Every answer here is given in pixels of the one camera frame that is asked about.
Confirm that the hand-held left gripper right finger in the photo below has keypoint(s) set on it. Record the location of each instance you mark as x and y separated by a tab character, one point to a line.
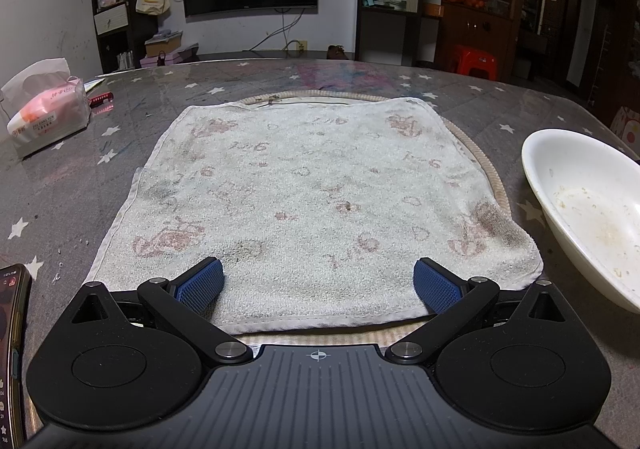
436	286

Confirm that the dark doorway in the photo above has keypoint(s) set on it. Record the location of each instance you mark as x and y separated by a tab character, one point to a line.
557	4

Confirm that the brown shoe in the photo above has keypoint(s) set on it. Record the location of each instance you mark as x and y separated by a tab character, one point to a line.
340	53

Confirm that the wooden cabinet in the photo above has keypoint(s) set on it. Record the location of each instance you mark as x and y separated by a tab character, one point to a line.
475	29

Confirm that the white bowl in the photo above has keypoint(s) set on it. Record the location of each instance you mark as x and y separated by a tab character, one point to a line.
590	209

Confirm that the grey star-print tablecloth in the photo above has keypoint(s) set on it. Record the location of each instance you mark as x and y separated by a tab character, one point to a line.
350	74

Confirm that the round woven mat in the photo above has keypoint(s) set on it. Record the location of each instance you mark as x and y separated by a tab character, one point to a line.
492	181

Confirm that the dark open shelf unit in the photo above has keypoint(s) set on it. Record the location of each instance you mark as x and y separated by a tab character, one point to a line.
132	29

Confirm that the brown cardboard box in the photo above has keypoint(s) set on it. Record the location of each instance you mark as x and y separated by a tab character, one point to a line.
164	45

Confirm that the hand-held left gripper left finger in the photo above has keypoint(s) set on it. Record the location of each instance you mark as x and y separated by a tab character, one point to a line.
200	285

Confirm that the tissue pack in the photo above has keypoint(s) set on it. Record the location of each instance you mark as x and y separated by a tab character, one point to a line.
45	114

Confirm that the smartphone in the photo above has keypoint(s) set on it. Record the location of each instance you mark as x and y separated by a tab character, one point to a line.
12	329

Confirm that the white stained towel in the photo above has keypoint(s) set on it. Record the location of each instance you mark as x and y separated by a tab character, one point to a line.
310	189

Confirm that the red plastic stool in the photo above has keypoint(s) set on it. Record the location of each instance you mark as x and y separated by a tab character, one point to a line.
470	60

